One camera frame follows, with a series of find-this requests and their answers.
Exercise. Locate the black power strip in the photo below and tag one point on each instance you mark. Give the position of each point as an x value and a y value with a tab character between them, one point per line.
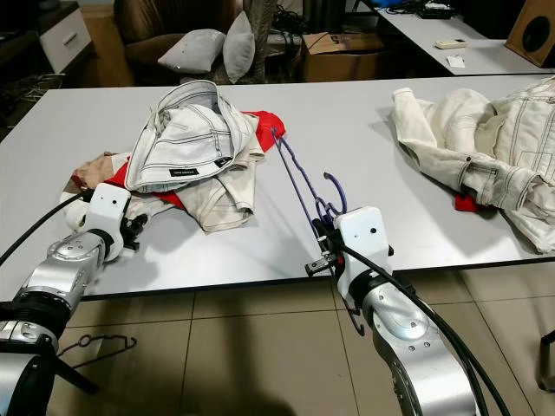
436	11

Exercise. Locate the wooden speaker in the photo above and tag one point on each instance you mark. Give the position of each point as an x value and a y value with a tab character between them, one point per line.
533	30

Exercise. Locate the open brown cardboard box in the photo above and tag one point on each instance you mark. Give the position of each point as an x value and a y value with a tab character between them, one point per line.
342	62

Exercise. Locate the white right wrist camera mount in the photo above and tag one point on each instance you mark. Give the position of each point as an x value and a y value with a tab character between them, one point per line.
364	238

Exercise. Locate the cream folded garment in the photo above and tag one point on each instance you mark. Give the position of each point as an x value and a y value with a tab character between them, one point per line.
225	204

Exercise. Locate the small white paper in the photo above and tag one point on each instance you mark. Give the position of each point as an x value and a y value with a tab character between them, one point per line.
456	61

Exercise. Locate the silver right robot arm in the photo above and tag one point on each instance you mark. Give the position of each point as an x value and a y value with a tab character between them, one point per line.
408	329

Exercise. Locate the brown leather armchair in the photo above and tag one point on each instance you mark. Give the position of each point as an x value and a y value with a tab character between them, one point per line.
147	22

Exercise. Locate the beige plaid cloth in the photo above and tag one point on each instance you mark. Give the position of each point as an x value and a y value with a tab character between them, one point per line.
100	173

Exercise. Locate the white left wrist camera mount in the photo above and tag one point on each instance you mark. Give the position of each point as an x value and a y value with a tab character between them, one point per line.
108	212

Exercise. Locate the white drawer cabinet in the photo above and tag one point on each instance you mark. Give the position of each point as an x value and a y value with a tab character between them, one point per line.
65	39

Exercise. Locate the purple plastic hanger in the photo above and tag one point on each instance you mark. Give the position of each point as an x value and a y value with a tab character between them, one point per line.
345	195

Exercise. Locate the white jacket black stitching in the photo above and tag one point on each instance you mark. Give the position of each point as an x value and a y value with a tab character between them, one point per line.
191	130

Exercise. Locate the small red cloth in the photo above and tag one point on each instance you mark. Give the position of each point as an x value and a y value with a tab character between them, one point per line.
468	204

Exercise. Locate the grey pillow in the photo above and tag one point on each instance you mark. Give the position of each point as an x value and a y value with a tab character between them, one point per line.
191	52
238	48

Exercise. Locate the white remote control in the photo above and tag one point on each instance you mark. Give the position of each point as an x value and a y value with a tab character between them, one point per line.
453	43

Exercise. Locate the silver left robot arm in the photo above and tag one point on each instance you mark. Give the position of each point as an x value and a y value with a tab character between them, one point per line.
65	273

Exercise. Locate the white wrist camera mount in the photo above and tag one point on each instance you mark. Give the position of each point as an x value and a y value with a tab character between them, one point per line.
108	212
364	238

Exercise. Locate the cream denim jacket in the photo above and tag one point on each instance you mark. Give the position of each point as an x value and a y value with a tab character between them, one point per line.
486	139

